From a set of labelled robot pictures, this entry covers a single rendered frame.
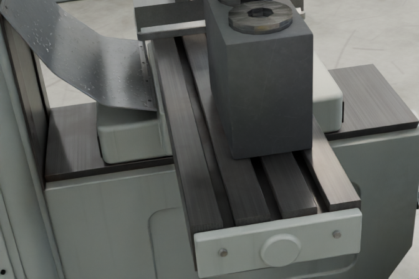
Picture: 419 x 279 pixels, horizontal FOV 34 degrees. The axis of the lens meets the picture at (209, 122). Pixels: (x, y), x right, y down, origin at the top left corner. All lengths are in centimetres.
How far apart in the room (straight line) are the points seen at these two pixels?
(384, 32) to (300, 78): 270
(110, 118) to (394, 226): 69
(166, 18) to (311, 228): 63
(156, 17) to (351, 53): 212
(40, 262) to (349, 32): 251
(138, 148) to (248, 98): 45
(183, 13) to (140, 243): 49
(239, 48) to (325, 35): 270
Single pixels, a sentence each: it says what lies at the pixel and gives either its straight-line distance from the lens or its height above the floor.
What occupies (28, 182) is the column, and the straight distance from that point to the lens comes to 135.
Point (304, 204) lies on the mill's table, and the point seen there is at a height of 94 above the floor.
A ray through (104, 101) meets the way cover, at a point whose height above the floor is 89.
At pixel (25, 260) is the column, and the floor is 59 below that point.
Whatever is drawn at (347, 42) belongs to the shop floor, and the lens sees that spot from 353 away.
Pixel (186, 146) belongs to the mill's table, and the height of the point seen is 94.
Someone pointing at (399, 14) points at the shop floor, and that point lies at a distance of 386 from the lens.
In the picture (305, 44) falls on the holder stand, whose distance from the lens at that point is 93.
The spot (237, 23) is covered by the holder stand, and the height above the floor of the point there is 114.
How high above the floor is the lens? 151
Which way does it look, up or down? 32 degrees down
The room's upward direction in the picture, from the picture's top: 5 degrees counter-clockwise
